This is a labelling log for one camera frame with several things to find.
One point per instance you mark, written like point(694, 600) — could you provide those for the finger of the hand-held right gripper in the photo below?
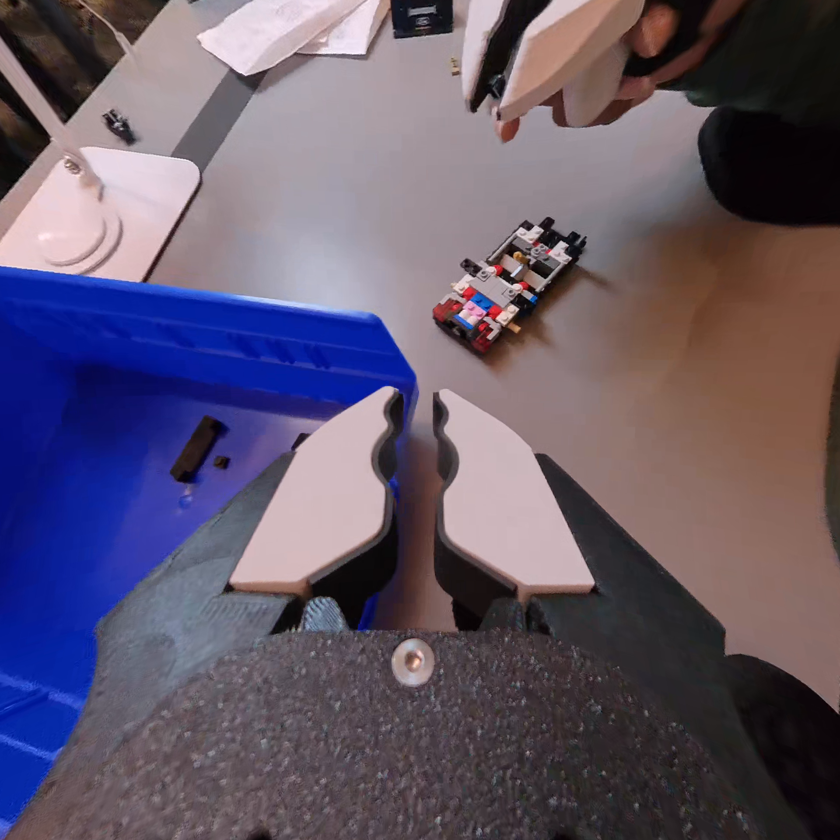
point(578, 33)
point(483, 40)

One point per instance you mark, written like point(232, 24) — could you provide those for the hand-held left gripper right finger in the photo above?
point(512, 519)

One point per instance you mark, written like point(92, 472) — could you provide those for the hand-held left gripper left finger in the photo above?
point(315, 519)

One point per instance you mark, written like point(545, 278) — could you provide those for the black brick axle assembly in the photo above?
point(423, 16)

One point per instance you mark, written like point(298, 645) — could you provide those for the brick car model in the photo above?
point(505, 282)

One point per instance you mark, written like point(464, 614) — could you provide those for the person's right forearm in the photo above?
point(775, 53)

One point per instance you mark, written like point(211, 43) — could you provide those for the person's right hand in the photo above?
point(650, 82)

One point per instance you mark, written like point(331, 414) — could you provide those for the long black brick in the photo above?
point(197, 449)

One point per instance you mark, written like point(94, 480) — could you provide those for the white numbered paper bag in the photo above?
point(276, 33)

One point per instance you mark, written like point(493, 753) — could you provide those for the large blue plastic bin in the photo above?
point(131, 394)

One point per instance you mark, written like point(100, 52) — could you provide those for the white book stand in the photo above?
point(125, 210)

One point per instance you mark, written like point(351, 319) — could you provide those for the small black brick piece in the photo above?
point(118, 125)

